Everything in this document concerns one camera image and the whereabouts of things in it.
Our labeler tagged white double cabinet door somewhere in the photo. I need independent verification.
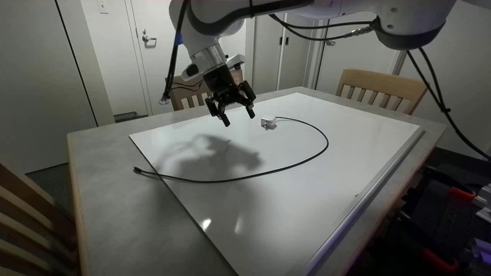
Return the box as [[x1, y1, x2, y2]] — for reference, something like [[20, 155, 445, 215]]
[[253, 16, 310, 94]]

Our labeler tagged black usb cable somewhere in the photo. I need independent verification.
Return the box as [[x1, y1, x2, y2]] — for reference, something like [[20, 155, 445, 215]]
[[132, 115, 331, 184]]

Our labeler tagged wooden chair back left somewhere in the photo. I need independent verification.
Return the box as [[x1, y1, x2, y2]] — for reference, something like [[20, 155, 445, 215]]
[[165, 69, 245, 112]]

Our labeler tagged orange handled clamp lower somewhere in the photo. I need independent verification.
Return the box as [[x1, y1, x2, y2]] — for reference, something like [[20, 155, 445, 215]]
[[397, 212, 461, 273]]

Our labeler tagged wooden chair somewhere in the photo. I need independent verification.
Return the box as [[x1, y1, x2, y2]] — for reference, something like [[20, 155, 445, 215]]
[[0, 164, 81, 276], [336, 69, 426, 115], [165, 69, 245, 112]]

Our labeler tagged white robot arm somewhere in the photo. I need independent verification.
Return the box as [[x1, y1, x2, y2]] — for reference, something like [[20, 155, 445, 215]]
[[168, 0, 457, 126]]

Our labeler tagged wooden chair near left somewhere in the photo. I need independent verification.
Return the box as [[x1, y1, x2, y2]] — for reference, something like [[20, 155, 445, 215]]
[[0, 164, 81, 276]]

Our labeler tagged orange handled clamp upper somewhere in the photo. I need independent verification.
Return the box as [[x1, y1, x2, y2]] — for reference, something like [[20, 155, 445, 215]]
[[435, 181, 477, 203]]

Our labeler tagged white whiteboard on table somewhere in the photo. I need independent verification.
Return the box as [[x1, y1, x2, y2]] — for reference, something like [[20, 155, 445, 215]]
[[130, 92, 423, 276]]

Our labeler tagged white light switch plate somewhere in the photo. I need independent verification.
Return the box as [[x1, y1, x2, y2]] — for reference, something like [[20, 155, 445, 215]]
[[98, 0, 110, 14]]

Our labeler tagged wooden chair back right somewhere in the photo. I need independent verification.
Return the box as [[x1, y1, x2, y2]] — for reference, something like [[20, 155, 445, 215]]
[[336, 69, 426, 115]]

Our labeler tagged white door with handle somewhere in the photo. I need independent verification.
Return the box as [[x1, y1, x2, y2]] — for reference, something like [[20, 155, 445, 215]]
[[127, 0, 174, 115]]

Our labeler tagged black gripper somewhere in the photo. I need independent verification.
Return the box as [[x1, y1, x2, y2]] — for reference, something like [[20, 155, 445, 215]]
[[204, 66, 256, 128]]

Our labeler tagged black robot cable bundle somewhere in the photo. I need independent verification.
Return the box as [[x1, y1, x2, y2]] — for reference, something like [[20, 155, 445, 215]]
[[161, 0, 491, 161]]

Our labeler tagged white wall charger plug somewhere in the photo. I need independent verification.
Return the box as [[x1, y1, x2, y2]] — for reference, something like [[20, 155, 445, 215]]
[[260, 118, 276, 131]]

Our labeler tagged orange handled clamp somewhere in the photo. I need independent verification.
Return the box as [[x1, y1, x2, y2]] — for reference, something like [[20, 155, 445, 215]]
[[397, 212, 461, 273], [435, 181, 477, 203]]

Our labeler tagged white door right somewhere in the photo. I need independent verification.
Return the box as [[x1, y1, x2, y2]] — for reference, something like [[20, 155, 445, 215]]
[[308, 19, 400, 94]]

